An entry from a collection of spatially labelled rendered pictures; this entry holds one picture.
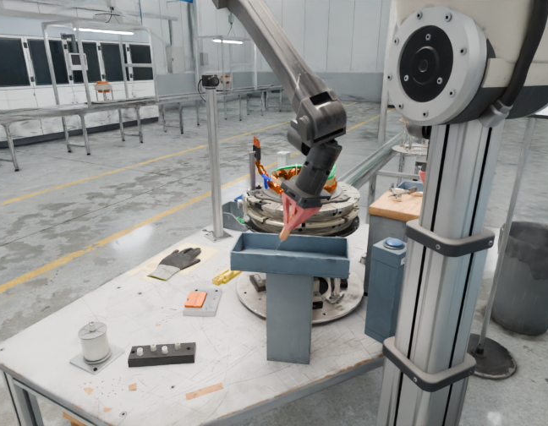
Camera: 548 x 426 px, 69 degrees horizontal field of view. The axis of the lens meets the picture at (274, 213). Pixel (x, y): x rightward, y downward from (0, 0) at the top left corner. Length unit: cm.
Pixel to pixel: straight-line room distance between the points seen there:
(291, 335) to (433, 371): 31
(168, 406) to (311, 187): 53
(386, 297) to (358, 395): 110
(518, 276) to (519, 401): 65
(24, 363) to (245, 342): 51
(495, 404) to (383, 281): 132
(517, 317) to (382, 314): 170
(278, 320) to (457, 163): 51
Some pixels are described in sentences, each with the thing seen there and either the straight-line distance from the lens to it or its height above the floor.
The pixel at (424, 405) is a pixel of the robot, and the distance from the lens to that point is 83.
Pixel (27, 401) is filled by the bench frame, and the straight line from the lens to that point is 130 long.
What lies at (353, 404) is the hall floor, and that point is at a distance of 200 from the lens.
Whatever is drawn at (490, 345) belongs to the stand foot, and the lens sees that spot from 252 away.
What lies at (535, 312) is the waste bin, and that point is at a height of 16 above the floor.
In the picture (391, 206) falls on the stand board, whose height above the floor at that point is 107.
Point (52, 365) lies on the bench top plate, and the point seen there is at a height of 78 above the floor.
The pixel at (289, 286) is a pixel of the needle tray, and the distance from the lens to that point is 86.
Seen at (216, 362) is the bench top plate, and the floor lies 78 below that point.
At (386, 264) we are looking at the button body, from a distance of 96.
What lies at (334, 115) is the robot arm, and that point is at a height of 135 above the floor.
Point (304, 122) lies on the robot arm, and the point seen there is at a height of 133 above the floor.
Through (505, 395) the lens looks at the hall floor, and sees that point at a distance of 227.
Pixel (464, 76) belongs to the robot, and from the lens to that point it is 55.
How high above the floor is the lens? 143
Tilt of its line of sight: 21 degrees down
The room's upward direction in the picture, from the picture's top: straight up
